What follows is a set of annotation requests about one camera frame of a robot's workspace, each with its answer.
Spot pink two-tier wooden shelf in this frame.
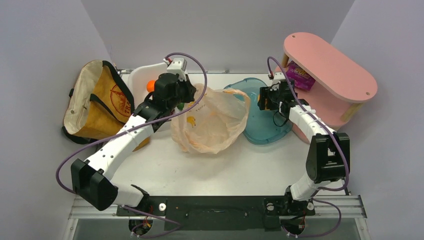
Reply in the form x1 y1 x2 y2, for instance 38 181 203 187
281 32 378 130

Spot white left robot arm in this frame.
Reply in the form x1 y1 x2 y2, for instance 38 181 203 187
70 73 196 215

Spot white perforated plastic basket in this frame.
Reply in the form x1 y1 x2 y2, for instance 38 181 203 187
126 62 168 108

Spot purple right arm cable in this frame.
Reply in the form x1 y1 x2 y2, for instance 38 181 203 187
266 56 351 239

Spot orange translucent plastic grocery bag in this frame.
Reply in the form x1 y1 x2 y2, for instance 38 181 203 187
170 83 251 154

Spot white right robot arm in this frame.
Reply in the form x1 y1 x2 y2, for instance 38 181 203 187
257 81 350 215

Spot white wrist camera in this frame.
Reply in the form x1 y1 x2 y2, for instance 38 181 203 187
271 72 286 85
163 58 188 82

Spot green lime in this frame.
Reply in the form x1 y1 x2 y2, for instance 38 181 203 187
176 102 185 111

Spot teal transparent plastic tub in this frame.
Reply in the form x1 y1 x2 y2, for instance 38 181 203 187
225 77 293 145

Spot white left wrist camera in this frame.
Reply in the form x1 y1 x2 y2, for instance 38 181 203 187
163 58 188 82

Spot orange fruit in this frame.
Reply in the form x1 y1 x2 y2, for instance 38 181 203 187
146 80 156 93

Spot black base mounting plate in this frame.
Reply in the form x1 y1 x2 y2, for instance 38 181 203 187
116 195 315 231

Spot purple snack packet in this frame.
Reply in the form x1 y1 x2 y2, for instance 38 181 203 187
285 61 316 91

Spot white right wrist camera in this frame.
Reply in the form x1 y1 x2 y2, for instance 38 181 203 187
271 72 286 85

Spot mustard tote bag black straps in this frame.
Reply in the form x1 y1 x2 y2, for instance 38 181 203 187
61 59 152 152

